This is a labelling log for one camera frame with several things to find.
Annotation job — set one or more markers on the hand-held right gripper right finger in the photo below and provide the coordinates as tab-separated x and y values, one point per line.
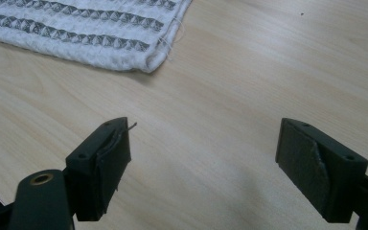
322	172

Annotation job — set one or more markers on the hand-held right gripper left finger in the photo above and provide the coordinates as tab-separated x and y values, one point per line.
100	172

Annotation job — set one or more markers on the white grey-striped waffle towel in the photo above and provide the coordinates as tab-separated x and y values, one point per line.
86	28

